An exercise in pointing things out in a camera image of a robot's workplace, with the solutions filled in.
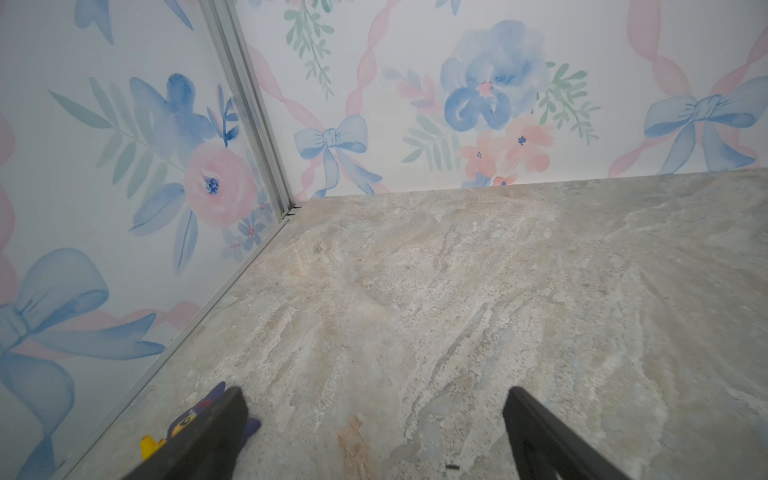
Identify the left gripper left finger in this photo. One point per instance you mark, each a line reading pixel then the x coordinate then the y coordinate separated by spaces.
pixel 194 452

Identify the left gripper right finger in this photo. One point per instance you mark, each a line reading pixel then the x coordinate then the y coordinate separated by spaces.
pixel 544 447

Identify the left aluminium corner post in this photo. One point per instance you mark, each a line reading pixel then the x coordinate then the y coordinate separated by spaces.
pixel 232 49

